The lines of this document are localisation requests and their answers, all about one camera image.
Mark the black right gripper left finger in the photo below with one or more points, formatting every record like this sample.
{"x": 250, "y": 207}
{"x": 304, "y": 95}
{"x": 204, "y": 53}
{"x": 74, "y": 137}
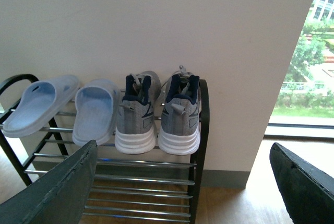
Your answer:
{"x": 60, "y": 195}

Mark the black metal shoe rack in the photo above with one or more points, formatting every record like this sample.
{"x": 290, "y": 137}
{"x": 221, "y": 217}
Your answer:
{"x": 154, "y": 186}

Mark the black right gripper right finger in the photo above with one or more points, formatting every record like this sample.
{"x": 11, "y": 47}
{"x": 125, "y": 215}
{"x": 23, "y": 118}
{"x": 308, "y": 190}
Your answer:
{"x": 307, "y": 191}

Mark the grey sneaker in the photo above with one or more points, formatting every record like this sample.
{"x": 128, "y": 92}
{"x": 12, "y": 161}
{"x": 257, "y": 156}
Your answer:
{"x": 179, "y": 132}
{"x": 135, "y": 126}

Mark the light blue slipper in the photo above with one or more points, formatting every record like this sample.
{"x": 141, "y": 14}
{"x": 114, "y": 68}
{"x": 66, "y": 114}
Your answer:
{"x": 39, "y": 103}
{"x": 96, "y": 107}

